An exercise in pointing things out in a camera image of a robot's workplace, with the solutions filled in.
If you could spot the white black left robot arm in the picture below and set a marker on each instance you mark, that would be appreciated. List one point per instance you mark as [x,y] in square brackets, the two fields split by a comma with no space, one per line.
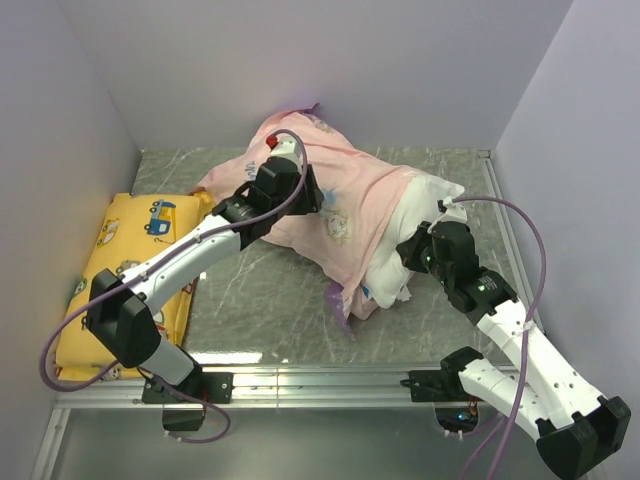
[122,307]

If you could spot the white pillow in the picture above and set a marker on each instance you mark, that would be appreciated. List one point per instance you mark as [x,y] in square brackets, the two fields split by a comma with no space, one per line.
[385,280]

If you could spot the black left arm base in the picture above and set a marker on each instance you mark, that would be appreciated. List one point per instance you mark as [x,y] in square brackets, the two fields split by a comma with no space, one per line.
[185,406]

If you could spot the yellow cartoon car pillow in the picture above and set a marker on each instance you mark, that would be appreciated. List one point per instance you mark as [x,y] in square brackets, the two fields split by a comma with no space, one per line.
[134,229]

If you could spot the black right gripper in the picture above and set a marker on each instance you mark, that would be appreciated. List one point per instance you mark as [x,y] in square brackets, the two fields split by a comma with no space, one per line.
[409,249]

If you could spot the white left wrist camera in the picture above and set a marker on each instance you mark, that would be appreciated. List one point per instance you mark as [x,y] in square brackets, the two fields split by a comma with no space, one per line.
[284,146]

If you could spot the aluminium frame rail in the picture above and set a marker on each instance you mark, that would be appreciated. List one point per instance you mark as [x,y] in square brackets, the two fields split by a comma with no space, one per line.
[335,374]

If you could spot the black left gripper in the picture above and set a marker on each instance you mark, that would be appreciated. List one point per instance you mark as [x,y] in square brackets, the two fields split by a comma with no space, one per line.
[312,196]

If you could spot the pink purple pillowcase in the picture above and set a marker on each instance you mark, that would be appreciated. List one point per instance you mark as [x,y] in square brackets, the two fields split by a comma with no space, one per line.
[360,194]

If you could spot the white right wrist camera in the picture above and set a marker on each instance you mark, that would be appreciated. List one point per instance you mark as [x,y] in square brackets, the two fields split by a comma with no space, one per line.
[450,211]

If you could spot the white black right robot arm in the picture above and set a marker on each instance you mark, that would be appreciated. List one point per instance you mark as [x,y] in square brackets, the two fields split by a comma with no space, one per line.
[575,426]

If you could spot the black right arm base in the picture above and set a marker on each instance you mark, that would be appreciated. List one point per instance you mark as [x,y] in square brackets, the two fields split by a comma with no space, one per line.
[456,412]

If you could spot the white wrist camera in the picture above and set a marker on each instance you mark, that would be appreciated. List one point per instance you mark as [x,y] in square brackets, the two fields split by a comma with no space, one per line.
[284,146]
[450,211]

